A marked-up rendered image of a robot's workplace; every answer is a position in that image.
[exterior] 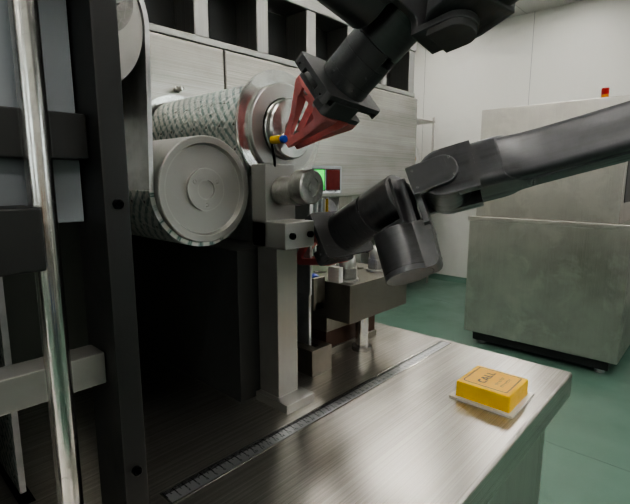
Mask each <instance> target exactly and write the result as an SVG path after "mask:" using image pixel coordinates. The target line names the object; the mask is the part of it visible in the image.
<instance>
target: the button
mask: <svg viewBox="0 0 630 504"><path fill-rule="evenodd" d="M527 392H528V379H525V378H522V377H518V376H515V375H511V374H508V373H504V372H501V371H497V370H494V369H490V368H487V367H483V366H479V365H478V366H476V367H475V368H474V369H472V370H471V371H469V372H468V373H467V374H465V375H464V376H463V377H461V378H460V379H458V380H457V388H456V395H457V396H460V397H463V398H465V399H468V400H471V401H474V402H477V403H480V404H483V405H486V406H489V407H492V408H495V409H498V410H501V411H504V412H507V413H510V412H511V411H512V410H513V409H514V408H515V407H516V406H517V405H518V404H519V403H520V402H521V401H522V400H523V399H524V398H525V396H526V395H527Z"/></svg>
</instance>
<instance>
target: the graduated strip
mask: <svg viewBox="0 0 630 504"><path fill-rule="evenodd" d="M450 344H452V343H448V342H444V341H441V340H440V341H438V342H436V343H434V344H433V345H431V346H429V347H427V348H425V349H423V350H422V351H420V352H418V353H416V354H414V355H412V356H411V357H409V358H407V359H405V360H403V361H401V362H399V363H398V364H396V365H394V366H392V367H390V368H388V369H387V370H385V371H383V372H381V373H379V374H377V375H376V376H374V377H372V378H370V379H368V380H366V381H365V382H363V383H361V384H359V385H357V386H355V387H354V388H352V389H350V390H348V391H346V392H344V393H343V394H341V395H339V396H337V397H335V398H333V399H332V400H330V401H328V402H326V403H324V404H322V405H321V406H319V407H317V408H315V409H313V410H311V411H310V412H308V413H306V414H304V415H302V416H300V417H299V418H297V419H295V420H293V421H291V422H289V423H287V424H286V425H284V426H282V427H280V428H278V429H276V430H275V431H273V432H271V433H269V434H267V435H265V436H264V437H262V438H260V439H258V440H256V441H254V442H253V443H251V444H249V445H247V446H245V447H243V448H242V449H240V450H238V451H236V452H234V453H232V454H231V455H229V456H227V457H225V458H223V459H221V460H220V461H218V462H216V463H214V464H212V465H210V466H209V467H207V468H205V469H203V470H201V471H199V472H198V473H196V474H194V475H192V476H190V477H188V478H186V479H185V480H183V481H181V482H179V483H177V484H175V485H174V486H172V487H170V488H168V489H166V490H164V491H163V492H161V493H159V494H160V495H161V496H162V497H163V498H164V499H165V500H166V501H167V502H169V503H170V504H175V503H176V502H178V501H180V500H182V499H183V498H185V497H187V496H188V495H190V494H192V493H194V492H195V491H197V490H199V489H201V488H202V487H204V486H206V485H208V484H209V483H211V482H213V481H214V480H216V479H218V478H220V477H221V476H223V475H225V474H227V473H228V472H230V471H232V470H233V469H235V468H237V467H239V466H240V465H242V464H244V463H246V462H247V461H249V460H251V459H253V458H254V457H256V456H258V455H259V454H261V453H263V452H265V451H266V450H268V449H270V448H272V447H273V446H275V445H277V444H278V443H280V442H282V441H284V440H285V439H287V438H289V437H291V436H292V435H294V434H296V433H298V432H299V431H301V430H303V429H304V428H306V427H308V426H310V425H311V424H313V423H315V422H317V421H318V420H320V419H322V418H324V417H325V416H327V415H329V414H330V413H332V412H334V411H336V410H337V409H339V408H341V407H343V406H344V405H346V404H348V403H349V402H351V401H353V400H355V399H356V398H358V397H360V396H362V395H363V394H365V393H367V392H369V391H370V390H372V389H374V388H375V387H377V386H379V385H381V384H382V383H384V382H386V381H388V380H389V379H391V378H393V377H394V376H396V375H398V374H400V373H401V372H403V371H405V370H407V369H408V368H410V367H412V366H414V365H415V364H417V363H419V362H420V361H422V360H424V359H426V358H427V357H429V356H431V355H433V354H434V353H436V352H438V351H440V350H441V349H443V348H445V347H446V346H448V345H450Z"/></svg>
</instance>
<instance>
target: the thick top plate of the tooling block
mask: <svg viewBox="0 0 630 504"><path fill-rule="evenodd" d="M356 266H357V277H358V278H359V281H356V282H342V283H334V282H329V281H328V266H318V265H312V273H315V274H317V275H319V276H325V307H324V308H321V309H318V310H314V311H313V310H311V314H313V315H317V316H321V317H324V318H328V319H332V320H335V321H339V322H342V323H346V324H352V323H355V322H358V321H360V320H363V319H366V318H368V317H371V316H374V315H376V314H379V313H382V312H384V311H387V310H390V309H392V308H395V307H398V306H400V305H403V304H406V287H407V284H404V285H397V286H391V285H387V284H386V281H385V277H384V274H383V272H370V271H367V270H366V268H367V267H368V264H363V263H357V262H356Z"/></svg>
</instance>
